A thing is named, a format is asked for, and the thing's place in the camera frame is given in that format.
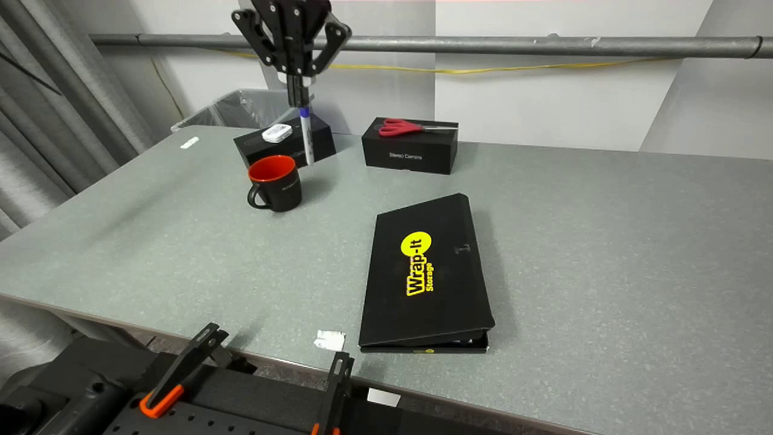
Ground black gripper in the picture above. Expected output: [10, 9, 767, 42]
[231, 0, 356, 110]

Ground blue pen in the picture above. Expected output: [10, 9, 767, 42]
[297, 103, 316, 169]

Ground black mug red inside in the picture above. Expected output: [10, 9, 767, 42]
[246, 153, 305, 216]

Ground white small case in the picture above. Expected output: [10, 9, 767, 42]
[258, 122, 295, 145]

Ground black box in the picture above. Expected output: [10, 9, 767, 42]
[361, 117, 461, 176]
[233, 111, 338, 172]

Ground grey metal pipe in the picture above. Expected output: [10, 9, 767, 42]
[89, 32, 773, 61]

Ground grey curtain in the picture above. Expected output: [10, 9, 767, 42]
[0, 0, 165, 244]

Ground black case yellow logo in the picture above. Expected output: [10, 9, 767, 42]
[357, 192, 499, 355]

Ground black orange clamp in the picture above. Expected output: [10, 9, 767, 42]
[135, 321, 233, 424]
[310, 350, 357, 435]

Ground white label sticker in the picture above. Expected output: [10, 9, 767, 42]
[365, 387, 403, 408]

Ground black perforated base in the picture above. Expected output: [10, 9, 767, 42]
[0, 334, 504, 435]

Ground red handled scissors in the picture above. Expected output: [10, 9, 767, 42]
[378, 119, 460, 141]

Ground yellow cable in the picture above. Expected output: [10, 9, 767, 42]
[211, 49, 673, 81]

